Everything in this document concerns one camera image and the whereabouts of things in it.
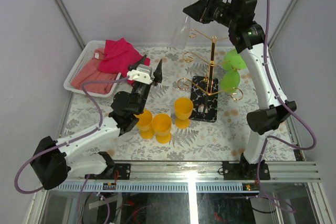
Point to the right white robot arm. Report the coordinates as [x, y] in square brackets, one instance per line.
[248, 38]

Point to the green plastic wine glass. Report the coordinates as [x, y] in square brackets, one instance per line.
[230, 81]

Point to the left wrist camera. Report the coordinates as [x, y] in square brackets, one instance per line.
[142, 73]

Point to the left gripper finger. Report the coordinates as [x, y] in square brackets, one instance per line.
[140, 62]
[158, 73]

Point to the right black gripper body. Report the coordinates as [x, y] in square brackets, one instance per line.
[222, 14]

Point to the orange wine glass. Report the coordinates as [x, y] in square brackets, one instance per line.
[144, 124]
[162, 124]
[183, 108]

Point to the floral table mat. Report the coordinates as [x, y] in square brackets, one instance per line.
[223, 140]

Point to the salmon pink cloth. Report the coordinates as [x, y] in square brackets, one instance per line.
[90, 72]

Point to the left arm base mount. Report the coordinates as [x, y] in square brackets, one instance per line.
[115, 170]

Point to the white plastic basket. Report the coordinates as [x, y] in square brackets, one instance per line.
[82, 60]

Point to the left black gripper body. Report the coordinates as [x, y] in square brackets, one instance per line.
[140, 92]

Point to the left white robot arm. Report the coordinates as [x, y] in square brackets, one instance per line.
[57, 160]

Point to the magenta cloth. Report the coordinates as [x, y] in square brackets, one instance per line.
[119, 54]

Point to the aluminium front rail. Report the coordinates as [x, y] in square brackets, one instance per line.
[172, 171]

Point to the gold wine glass rack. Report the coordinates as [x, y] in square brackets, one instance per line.
[206, 89]

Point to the blue cable duct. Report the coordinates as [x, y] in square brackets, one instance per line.
[155, 187]

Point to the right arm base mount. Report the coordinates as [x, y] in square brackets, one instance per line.
[243, 170]

